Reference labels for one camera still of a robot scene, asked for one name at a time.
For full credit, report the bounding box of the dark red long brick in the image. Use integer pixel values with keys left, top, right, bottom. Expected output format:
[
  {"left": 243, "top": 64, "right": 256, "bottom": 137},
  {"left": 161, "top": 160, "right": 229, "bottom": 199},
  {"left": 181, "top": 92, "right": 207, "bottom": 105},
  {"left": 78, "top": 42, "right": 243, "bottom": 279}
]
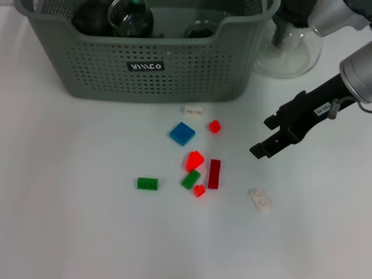
[{"left": 208, "top": 159, "right": 221, "bottom": 189}]

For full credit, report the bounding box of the blue square building plate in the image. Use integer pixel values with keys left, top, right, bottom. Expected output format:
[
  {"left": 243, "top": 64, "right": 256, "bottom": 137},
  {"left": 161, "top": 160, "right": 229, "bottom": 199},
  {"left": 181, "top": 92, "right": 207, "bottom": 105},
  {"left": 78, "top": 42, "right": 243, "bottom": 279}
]
[{"left": 169, "top": 121, "right": 196, "bottom": 146}]

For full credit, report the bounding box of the white building brick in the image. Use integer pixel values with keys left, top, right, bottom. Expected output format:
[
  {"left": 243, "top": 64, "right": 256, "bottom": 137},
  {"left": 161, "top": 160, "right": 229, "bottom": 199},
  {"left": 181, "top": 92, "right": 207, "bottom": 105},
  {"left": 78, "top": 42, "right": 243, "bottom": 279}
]
[{"left": 184, "top": 105, "right": 205, "bottom": 117}]

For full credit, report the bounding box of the red-orange sloped brick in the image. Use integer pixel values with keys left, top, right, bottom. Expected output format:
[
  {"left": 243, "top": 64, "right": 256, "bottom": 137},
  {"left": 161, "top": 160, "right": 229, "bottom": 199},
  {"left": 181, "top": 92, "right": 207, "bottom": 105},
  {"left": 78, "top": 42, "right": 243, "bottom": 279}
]
[{"left": 185, "top": 150, "right": 205, "bottom": 173}]

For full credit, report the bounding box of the white two-stud plate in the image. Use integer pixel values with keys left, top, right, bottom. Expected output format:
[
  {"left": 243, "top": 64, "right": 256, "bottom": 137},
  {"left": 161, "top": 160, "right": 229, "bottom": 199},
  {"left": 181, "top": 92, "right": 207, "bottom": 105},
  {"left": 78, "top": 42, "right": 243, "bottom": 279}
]
[{"left": 248, "top": 188, "right": 273, "bottom": 214}]

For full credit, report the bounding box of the glass carafe with black lid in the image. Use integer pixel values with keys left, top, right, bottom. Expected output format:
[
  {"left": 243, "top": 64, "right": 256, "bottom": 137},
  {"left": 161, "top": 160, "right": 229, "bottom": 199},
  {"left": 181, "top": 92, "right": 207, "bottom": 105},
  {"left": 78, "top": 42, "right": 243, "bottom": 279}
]
[{"left": 252, "top": 5, "right": 324, "bottom": 78}]

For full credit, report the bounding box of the glass teacup with black sleeve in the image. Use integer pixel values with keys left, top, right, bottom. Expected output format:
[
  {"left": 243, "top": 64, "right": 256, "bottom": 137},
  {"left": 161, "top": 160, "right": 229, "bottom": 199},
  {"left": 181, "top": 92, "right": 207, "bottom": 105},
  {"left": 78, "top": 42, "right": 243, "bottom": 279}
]
[
  {"left": 107, "top": 0, "right": 155, "bottom": 38},
  {"left": 183, "top": 19, "right": 217, "bottom": 38}
]

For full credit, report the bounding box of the grey-green perforated storage bin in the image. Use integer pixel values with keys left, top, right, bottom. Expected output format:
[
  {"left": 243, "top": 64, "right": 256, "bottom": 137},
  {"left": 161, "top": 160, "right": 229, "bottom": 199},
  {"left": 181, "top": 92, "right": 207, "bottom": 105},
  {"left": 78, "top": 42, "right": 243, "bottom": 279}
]
[{"left": 13, "top": 0, "right": 281, "bottom": 104}]

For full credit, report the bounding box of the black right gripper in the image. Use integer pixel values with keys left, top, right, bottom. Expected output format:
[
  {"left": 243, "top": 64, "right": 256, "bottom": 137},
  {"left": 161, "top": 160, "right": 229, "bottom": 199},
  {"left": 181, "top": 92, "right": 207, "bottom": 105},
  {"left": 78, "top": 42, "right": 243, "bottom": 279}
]
[{"left": 249, "top": 74, "right": 354, "bottom": 159}]

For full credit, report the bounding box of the green two-stud brick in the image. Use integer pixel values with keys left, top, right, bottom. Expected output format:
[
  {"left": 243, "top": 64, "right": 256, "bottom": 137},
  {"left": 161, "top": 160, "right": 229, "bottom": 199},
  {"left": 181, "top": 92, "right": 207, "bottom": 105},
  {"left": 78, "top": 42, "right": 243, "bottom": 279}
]
[
  {"left": 180, "top": 170, "right": 201, "bottom": 191},
  {"left": 137, "top": 177, "right": 159, "bottom": 190}
]

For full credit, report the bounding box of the black ceramic teapot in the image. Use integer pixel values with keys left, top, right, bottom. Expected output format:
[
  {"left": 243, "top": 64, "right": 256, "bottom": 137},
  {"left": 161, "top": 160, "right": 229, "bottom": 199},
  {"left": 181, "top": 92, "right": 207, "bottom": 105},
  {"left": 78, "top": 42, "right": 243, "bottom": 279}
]
[{"left": 71, "top": 0, "right": 113, "bottom": 36}]

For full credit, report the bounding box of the right gripper cable with plug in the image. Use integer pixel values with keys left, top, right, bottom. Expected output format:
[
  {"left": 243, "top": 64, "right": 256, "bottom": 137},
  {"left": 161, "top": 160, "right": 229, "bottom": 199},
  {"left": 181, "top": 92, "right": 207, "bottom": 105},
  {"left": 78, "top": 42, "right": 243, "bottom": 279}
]
[{"left": 327, "top": 98, "right": 372, "bottom": 119}]

